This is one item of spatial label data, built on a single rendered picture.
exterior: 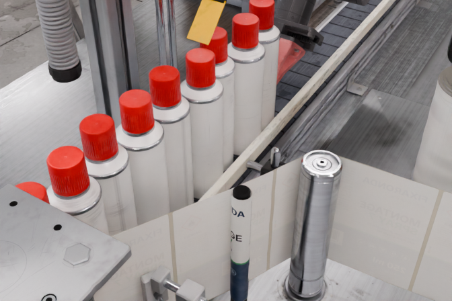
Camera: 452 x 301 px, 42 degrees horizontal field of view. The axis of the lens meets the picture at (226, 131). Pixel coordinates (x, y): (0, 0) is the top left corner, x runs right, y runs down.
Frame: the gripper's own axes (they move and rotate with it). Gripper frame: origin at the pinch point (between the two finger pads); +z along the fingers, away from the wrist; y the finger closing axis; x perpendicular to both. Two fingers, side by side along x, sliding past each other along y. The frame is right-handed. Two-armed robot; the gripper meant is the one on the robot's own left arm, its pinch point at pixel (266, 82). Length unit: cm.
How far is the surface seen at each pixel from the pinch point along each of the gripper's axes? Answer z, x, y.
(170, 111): 7.1, -26.4, 1.1
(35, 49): 14, 131, -167
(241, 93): 2.8, -12.1, 1.9
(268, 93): 1.5, -5.0, 2.7
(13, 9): -1, 149, -206
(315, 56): -7.8, 18.7, -0.4
